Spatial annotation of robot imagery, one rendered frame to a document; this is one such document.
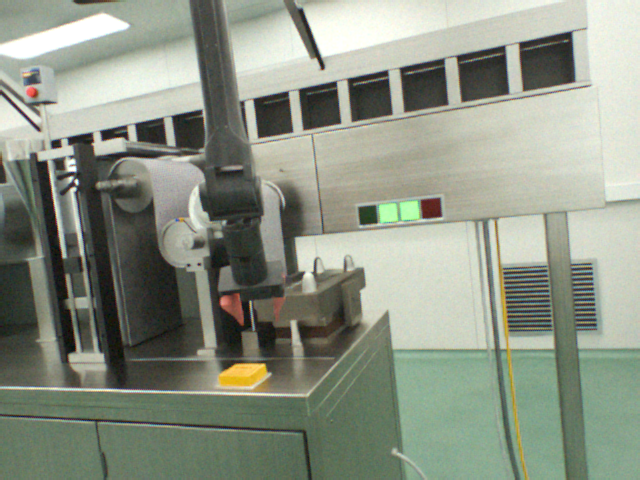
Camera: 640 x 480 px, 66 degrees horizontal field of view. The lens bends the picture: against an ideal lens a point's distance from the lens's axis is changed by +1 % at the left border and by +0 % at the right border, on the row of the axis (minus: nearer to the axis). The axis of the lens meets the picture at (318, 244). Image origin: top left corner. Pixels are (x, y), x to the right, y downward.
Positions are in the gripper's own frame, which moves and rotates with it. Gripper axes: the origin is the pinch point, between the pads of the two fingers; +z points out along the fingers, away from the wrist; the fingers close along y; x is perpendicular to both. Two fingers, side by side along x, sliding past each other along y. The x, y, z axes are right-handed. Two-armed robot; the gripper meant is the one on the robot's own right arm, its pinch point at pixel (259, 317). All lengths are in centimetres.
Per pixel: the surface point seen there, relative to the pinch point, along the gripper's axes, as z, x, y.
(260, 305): 18.9, -25.6, 3.1
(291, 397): 13.9, 6.3, -3.7
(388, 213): 15, -55, -33
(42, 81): -24, -83, 59
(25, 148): -5, -83, 72
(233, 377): 15.2, -1.1, 7.3
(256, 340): 28.2, -23.9, 5.4
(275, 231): 16, -54, -1
